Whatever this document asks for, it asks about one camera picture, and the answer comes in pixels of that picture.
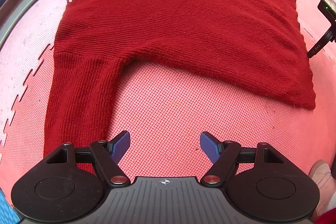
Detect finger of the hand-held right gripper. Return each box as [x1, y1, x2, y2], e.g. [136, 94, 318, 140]
[307, 31, 336, 58]

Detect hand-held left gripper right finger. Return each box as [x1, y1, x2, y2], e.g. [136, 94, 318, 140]
[200, 131, 286, 186]

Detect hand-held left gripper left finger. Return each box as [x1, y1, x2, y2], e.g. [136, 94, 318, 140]
[46, 131, 131, 186]

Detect red knit sweater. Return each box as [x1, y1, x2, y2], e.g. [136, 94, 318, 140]
[43, 0, 316, 174]

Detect red foam floor mat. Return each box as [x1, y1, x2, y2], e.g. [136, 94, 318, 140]
[0, 0, 336, 216]

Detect person's foot in pink sock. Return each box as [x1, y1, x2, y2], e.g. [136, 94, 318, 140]
[308, 160, 336, 216]

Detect blue foam floor mat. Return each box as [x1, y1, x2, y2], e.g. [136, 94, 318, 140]
[0, 189, 21, 224]

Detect pink foam floor mat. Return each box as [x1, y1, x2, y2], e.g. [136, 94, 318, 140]
[0, 0, 111, 146]

